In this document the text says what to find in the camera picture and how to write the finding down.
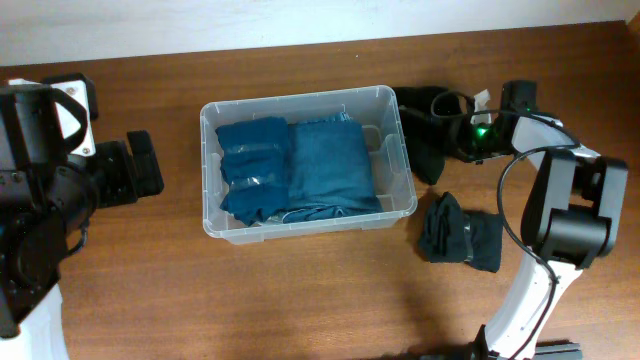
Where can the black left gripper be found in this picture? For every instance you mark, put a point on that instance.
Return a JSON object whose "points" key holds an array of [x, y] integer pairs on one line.
{"points": [[116, 173]]}

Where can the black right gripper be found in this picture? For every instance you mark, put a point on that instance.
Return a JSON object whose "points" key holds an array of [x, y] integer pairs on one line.
{"points": [[470, 148]]}

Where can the black garment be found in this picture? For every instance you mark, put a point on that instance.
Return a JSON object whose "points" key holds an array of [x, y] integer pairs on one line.
{"points": [[453, 235], [433, 123]]}

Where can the blue garment with tape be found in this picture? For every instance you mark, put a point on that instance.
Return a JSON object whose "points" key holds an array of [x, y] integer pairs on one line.
{"points": [[254, 166]]}

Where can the clear plastic storage container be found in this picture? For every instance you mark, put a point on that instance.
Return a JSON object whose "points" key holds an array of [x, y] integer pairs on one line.
{"points": [[374, 107]]}

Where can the dark blue jeans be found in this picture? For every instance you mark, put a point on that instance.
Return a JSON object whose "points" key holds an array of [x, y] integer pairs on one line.
{"points": [[330, 172]]}

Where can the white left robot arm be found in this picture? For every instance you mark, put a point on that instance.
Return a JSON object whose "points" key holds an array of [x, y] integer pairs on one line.
{"points": [[53, 179]]}

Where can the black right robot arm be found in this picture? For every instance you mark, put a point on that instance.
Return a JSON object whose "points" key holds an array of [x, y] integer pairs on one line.
{"points": [[571, 217]]}

